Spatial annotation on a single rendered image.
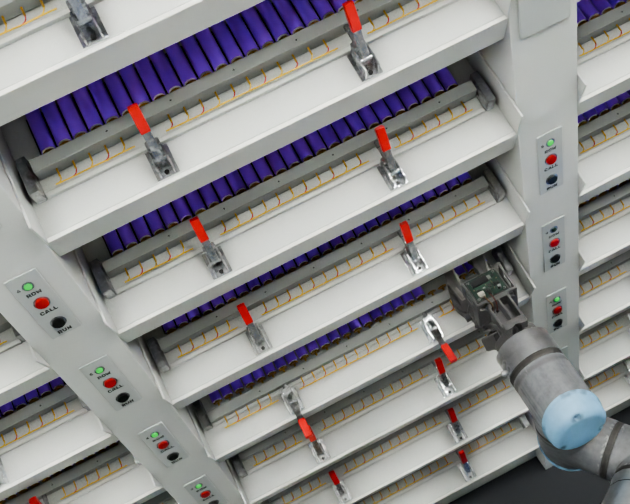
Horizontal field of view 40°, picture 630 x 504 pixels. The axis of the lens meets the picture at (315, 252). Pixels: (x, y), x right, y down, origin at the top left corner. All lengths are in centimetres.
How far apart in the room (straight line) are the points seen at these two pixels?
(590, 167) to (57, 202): 82
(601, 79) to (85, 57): 72
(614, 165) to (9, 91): 92
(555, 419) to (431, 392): 43
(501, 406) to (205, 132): 104
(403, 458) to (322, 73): 99
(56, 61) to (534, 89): 62
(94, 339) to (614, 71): 80
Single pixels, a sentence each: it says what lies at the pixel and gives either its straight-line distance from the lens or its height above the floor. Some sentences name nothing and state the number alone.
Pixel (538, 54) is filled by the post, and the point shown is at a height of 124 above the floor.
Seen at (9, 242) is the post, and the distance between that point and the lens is 102.
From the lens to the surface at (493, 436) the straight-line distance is 203.
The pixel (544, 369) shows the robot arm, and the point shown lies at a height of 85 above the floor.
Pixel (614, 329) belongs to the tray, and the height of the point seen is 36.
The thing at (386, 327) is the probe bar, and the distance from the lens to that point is 147.
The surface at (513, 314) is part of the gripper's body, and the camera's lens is 138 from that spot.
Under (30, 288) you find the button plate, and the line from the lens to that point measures 107.
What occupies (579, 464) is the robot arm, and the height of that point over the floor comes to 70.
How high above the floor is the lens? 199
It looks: 50 degrees down
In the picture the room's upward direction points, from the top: 21 degrees counter-clockwise
